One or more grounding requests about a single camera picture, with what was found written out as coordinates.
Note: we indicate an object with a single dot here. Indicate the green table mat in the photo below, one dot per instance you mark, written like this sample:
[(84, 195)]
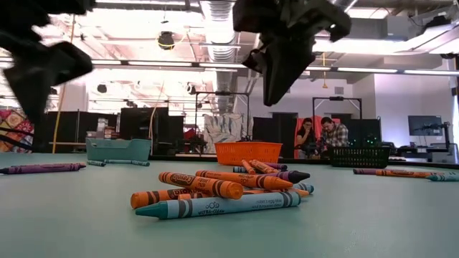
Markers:
[(71, 215)]

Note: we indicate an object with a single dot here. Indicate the long ceiling light strip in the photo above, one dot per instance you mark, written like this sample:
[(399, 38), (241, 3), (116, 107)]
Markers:
[(161, 63)]

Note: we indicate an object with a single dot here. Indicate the black ceiling spotlight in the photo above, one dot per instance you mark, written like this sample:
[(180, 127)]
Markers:
[(166, 40)]

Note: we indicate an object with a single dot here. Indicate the person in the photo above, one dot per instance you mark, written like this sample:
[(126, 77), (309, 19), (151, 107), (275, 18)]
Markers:
[(335, 134), (306, 138)]

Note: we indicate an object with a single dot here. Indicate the grey equipment box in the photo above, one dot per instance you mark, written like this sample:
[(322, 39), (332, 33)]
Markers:
[(444, 154)]

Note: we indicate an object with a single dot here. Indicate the stack of boxes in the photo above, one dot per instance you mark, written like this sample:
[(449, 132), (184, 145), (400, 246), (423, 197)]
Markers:
[(107, 132)]

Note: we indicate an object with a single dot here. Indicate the black metal frame rig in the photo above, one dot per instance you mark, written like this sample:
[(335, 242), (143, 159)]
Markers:
[(337, 98), (224, 93)]

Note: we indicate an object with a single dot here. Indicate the silver ventilation duct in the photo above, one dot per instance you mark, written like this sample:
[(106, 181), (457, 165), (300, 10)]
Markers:
[(218, 36)]

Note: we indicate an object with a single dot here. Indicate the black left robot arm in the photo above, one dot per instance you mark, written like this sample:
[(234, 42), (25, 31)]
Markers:
[(36, 9)]

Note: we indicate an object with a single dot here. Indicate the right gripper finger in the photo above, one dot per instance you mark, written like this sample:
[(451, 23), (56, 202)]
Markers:
[(283, 68)]

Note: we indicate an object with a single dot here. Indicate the black background robot arm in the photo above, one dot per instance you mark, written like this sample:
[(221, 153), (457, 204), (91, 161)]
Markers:
[(447, 132)]

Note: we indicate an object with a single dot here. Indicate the black plastic basket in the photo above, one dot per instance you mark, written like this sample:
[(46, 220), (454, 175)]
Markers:
[(358, 157)]

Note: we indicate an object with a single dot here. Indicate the red cloth backdrop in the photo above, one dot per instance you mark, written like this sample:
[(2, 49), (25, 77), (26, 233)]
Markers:
[(317, 123)]

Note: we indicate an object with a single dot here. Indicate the colourful patterned cloth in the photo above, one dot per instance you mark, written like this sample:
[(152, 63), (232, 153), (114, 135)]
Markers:
[(16, 122)]

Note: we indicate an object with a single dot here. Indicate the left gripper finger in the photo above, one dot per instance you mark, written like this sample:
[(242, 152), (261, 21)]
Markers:
[(34, 98)]

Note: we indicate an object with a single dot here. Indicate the teal plastic bin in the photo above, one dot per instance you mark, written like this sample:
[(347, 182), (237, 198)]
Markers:
[(118, 150)]

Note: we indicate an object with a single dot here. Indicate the black ceiling speaker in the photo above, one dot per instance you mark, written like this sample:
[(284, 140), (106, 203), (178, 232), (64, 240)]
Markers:
[(102, 88)]

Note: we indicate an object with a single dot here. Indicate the black monitor screen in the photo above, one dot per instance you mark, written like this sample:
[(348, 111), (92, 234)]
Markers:
[(423, 125)]

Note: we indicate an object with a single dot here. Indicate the orange plastic basket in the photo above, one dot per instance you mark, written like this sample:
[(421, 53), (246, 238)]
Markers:
[(233, 152)]

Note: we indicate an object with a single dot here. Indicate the white patterned sheet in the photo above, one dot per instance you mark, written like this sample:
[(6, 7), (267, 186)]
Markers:
[(224, 130)]

